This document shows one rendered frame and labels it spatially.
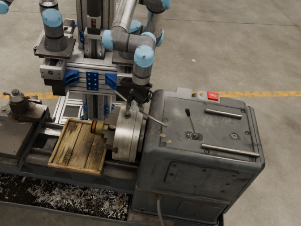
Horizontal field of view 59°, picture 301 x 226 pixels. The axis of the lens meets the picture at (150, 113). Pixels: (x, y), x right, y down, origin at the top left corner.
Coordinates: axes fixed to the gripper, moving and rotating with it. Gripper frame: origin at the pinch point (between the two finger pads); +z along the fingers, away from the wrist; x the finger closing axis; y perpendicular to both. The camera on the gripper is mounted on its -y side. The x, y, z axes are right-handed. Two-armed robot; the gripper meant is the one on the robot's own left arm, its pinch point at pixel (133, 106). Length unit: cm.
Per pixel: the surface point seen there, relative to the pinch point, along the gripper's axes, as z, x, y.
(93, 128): 23.5, -12.8, -15.8
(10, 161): 40, -52, -38
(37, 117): 32, -28, -48
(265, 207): 136, 92, 97
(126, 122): 10.6, -3.2, -0.8
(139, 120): 10.2, 2.5, 3.2
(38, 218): 132, -57, -38
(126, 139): 15.1, -8.5, 4.7
